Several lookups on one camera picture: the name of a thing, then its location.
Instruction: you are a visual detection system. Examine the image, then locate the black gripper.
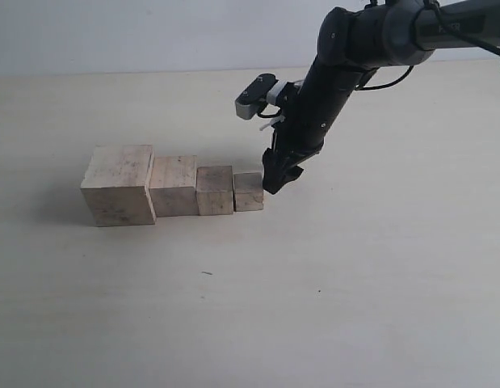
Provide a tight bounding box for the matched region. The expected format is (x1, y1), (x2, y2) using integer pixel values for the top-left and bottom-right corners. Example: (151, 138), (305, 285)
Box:
(262, 57), (376, 194)

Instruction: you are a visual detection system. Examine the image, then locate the smallest wooden cube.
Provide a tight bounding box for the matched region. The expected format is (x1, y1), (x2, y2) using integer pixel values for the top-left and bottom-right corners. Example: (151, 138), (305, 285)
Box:
(233, 172), (264, 212)

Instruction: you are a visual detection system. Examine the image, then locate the third largest wooden cube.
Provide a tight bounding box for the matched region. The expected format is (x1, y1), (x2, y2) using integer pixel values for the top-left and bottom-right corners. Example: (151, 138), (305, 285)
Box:
(196, 166), (234, 216)

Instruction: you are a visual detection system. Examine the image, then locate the second largest wooden cube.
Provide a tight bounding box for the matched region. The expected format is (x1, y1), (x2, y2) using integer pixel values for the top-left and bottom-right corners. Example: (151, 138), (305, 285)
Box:
(149, 155), (199, 217)

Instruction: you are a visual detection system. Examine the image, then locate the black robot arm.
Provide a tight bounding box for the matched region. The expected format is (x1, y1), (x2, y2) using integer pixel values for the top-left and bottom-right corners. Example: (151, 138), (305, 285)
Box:
(258, 1), (500, 194)

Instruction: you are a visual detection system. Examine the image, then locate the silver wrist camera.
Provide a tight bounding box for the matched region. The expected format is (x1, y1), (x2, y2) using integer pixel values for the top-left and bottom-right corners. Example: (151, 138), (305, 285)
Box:
(234, 73), (278, 120)

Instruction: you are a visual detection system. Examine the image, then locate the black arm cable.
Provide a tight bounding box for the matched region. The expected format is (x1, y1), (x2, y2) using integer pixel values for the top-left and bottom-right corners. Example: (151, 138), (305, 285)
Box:
(354, 0), (500, 92)

